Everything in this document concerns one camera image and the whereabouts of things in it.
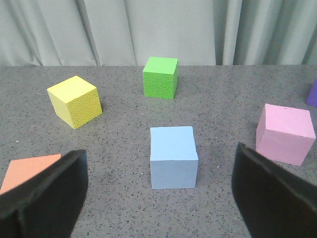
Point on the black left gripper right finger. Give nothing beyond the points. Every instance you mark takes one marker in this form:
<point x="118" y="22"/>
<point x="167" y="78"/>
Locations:
<point x="273" y="202"/>

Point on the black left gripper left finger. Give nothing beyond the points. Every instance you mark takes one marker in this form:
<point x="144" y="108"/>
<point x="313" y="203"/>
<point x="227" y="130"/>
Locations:
<point x="47" y="205"/>

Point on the orange foam cube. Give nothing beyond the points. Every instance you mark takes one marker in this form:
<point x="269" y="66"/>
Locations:
<point x="22" y="170"/>

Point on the pink foam cube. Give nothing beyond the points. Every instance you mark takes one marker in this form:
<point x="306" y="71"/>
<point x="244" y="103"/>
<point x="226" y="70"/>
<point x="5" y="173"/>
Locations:
<point x="285" y="134"/>

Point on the yellow foam cube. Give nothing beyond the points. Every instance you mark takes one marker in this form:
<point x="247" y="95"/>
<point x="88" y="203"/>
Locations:
<point x="75" y="101"/>

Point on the purple foam cube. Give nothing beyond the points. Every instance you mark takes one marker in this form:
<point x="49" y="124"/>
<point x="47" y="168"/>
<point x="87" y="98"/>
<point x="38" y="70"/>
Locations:
<point x="312" y="97"/>

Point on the green foam cube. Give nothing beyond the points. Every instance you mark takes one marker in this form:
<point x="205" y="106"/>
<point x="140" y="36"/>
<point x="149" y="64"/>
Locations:
<point x="160" y="77"/>

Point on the grey curtain backdrop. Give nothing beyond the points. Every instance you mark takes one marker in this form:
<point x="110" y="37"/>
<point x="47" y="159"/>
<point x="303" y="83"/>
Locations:
<point x="128" y="32"/>

